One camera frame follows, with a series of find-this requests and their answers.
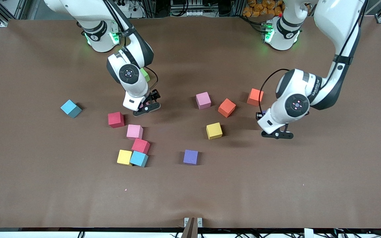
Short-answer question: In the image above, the orange foam block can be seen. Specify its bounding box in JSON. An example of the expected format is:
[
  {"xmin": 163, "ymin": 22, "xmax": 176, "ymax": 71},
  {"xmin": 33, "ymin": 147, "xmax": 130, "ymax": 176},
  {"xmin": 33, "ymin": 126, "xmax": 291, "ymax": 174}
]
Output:
[
  {"xmin": 247, "ymin": 88, "xmax": 264, "ymax": 106},
  {"xmin": 218, "ymin": 98, "xmax": 236, "ymax": 118}
]

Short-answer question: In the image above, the yellow foam block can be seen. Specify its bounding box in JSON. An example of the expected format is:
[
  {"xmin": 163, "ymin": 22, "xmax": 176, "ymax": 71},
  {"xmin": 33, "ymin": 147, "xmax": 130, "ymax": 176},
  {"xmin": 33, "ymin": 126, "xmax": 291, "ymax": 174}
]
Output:
[
  {"xmin": 117, "ymin": 149, "xmax": 133, "ymax": 166},
  {"xmin": 206, "ymin": 122, "xmax": 223, "ymax": 140}
]

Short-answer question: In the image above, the red foam block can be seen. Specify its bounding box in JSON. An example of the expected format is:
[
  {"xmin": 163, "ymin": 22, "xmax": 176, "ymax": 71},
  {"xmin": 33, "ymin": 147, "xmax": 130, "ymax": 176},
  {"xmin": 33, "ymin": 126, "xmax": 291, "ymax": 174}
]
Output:
[
  {"xmin": 131, "ymin": 138, "xmax": 150, "ymax": 155},
  {"xmin": 108, "ymin": 111, "xmax": 125, "ymax": 128}
]

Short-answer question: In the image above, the cyan foam block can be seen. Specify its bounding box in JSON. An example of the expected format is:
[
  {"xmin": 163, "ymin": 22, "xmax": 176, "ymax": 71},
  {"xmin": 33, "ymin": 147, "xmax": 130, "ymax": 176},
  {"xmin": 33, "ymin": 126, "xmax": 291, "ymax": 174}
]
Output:
[
  {"xmin": 61, "ymin": 99, "xmax": 83, "ymax": 118},
  {"xmin": 130, "ymin": 151, "xmax": 149, "ymax": 168}
]

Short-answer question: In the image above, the purple foam block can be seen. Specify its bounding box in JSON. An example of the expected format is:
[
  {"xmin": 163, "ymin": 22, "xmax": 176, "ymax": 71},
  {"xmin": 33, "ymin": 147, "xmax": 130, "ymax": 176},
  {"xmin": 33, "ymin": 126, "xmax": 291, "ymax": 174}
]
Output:
[{"xmin": 183, "ymin": 149, "xmax": 199, "ymax": 165}]

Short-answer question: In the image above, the white power strip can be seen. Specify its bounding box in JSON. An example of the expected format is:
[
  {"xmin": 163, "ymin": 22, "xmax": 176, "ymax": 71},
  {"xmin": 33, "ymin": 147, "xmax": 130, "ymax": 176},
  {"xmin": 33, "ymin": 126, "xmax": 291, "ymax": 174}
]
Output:
[{"xmin": 124, "ymin": 0, "xmax": 145, "ymax": 19}]

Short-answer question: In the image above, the white equipment rack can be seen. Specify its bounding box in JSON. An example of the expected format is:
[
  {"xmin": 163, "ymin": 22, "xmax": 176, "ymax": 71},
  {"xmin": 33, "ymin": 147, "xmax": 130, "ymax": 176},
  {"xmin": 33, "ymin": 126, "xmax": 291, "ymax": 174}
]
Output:
[{"xmin": 170, "ymin": 0, "xmax": 208, "ymax": 17}]

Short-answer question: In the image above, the brown table cover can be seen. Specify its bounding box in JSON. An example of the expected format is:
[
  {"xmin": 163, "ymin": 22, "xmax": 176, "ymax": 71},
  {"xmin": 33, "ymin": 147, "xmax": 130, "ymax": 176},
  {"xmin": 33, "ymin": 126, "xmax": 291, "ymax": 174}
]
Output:
[{"xmin": 0, "ymin": 17, "xmax": 381, "ymax": 229}]

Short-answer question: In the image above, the pile of orange objects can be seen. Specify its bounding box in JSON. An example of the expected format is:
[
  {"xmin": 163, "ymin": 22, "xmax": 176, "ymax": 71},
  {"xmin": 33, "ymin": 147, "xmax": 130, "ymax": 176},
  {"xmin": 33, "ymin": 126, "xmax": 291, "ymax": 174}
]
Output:
[{"xmin": 242, "ymin": 0, "xmax": 284, "ymax": 18}]

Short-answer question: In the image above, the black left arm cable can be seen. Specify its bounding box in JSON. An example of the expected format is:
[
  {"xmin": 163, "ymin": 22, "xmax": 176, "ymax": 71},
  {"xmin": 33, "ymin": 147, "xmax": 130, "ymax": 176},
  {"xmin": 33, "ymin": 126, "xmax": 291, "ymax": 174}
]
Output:
[{"xmin": 259, "ymin": 68, "xmax": 291, "ymax": 114}]

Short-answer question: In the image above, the silver metal bracket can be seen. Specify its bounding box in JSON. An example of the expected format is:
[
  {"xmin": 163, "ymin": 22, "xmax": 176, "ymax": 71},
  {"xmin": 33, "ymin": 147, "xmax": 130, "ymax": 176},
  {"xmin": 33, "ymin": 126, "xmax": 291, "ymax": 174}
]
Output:
[{"xmin": 184, "ymin": 217, "xmax": 203, "ymax": 238}]

